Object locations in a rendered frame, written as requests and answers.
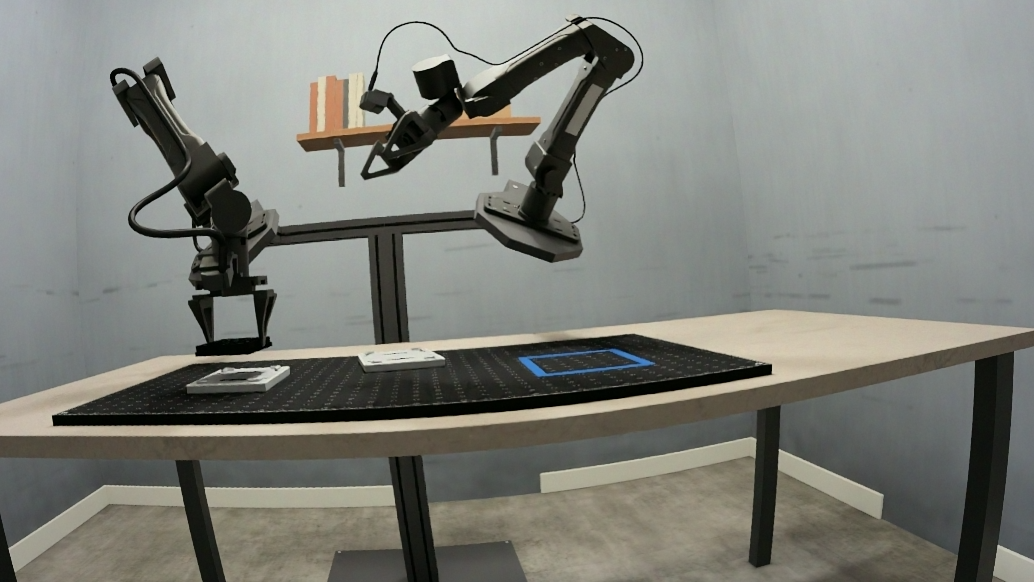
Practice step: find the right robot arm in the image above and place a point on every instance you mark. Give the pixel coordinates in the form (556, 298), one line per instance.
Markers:
(230, 209)

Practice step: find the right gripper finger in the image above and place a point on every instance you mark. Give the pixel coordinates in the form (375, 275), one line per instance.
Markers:
(260, 303)
(196, 306)

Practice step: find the white rectangular frame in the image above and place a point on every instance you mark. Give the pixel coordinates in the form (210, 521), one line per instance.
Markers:
(400, 360)

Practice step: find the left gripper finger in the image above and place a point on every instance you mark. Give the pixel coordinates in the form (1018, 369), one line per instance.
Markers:
(416, 132)
(393, 166)

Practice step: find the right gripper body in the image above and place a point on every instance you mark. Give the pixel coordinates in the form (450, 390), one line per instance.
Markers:
(240, 285)

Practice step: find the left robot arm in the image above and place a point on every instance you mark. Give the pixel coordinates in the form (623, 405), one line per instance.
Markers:
(548, 159)

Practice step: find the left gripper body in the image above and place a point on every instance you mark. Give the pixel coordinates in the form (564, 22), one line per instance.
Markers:
(426, 114)

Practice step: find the blue rectangular tape outline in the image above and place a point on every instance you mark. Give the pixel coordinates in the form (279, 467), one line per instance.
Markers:
(539, 372)

